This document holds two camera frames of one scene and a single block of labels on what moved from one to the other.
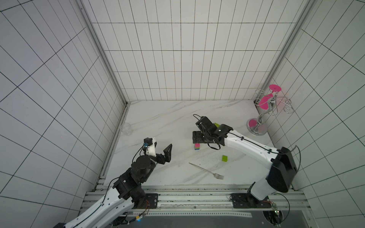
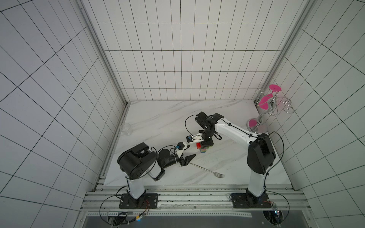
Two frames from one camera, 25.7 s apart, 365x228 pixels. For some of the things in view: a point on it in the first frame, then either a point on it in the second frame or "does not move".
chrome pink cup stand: [268, 102] does not move
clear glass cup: [126, 128] does not move
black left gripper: [167, 156] to [188, 158]
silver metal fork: [218, 176] does not move
